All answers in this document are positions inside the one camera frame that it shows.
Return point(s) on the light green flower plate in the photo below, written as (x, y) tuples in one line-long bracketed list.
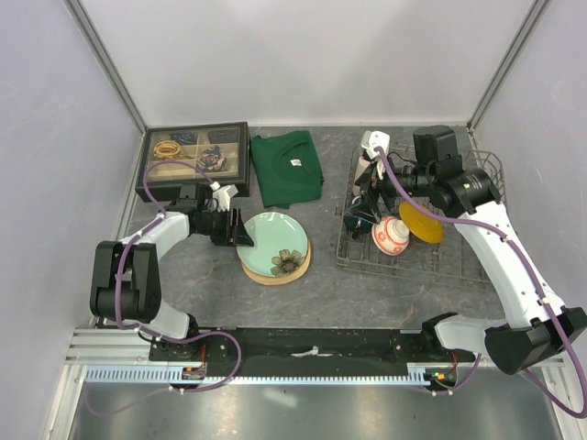
[(280, 245)]

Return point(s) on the yellow small plate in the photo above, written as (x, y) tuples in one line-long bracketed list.
[(421, 225)]

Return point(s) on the white orange patterned bowl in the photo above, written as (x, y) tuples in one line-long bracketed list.
[(391, 236)]

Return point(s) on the grey wire dish rack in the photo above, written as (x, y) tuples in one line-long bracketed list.
[(452, 262)]

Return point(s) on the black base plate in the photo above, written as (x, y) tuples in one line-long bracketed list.
[(305, 353)]

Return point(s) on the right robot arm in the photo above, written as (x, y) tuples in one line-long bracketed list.
[(538, 325)]

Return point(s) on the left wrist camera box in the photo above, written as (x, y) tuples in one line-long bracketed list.
[(222, 195)]

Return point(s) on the blue white cable duct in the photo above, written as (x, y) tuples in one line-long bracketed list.
[(178, 375)]

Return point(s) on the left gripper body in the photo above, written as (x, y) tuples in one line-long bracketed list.
[(216, 225)]

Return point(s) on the black compartment box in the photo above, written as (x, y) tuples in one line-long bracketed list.
[(168, 158)]

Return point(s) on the dark green mug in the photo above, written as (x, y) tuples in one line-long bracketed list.
[(357, 227)]

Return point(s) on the beige ceramic cup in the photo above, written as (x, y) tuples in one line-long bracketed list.
[(362, 165)]

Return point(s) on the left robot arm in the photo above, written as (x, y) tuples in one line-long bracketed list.
[(126, 282)]

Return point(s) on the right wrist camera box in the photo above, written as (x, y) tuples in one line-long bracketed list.
[(371, 140)]

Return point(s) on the green folded t-shirt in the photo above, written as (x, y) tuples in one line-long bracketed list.
[(287, 168)]

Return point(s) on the beige bird pattern plate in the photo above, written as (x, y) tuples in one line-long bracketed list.
[(277, 281)]

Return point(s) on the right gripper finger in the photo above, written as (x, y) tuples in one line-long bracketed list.
[(364, 206), (370, 176)]

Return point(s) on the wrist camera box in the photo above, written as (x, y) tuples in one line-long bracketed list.
[(371, 140), (222, 195)]

